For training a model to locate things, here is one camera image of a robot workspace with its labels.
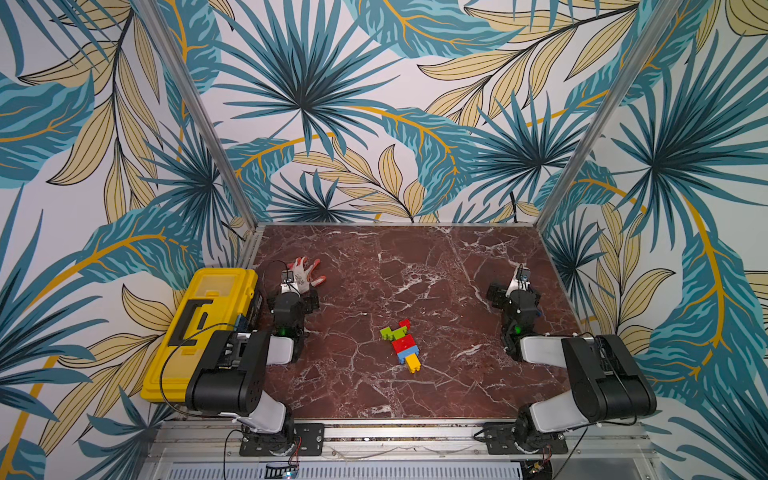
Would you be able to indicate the orange 2x2 lego brick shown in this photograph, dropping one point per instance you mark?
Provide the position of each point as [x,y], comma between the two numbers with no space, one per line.
[413,364]

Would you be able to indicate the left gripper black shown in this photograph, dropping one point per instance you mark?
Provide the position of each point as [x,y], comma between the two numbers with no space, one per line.
[309,303]

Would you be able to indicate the blue 2x4 lego brick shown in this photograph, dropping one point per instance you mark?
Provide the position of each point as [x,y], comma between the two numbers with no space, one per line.
[402,355]

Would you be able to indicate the aluminium front rail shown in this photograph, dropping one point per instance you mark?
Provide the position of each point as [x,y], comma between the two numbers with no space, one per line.
[392,439]

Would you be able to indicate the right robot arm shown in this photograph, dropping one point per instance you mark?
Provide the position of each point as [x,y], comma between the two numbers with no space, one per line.
[605,382]

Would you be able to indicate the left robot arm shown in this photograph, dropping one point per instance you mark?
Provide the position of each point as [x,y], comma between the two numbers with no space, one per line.
[229,379]

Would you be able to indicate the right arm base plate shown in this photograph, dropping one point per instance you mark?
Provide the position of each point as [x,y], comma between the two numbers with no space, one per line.
[504,438]

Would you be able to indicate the green 2x4 lego brick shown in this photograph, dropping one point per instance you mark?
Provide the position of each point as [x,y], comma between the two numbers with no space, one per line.
[397,334]

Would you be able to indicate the red 2x4 lego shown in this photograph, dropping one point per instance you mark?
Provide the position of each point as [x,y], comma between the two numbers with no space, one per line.
[405,348]
[404,343]

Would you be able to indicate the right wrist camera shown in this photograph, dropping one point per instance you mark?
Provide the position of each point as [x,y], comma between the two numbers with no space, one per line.
[522,277]

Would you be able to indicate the yellow toolbox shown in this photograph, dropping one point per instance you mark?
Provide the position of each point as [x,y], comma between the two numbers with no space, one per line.
[217,299]

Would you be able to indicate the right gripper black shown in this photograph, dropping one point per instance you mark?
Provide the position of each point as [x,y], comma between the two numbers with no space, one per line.
[519,294]

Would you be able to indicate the white red work glove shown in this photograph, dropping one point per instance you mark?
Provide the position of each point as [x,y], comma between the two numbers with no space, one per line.
[303,273]

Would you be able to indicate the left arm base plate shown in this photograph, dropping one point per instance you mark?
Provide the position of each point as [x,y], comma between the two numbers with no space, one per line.
[306,439]

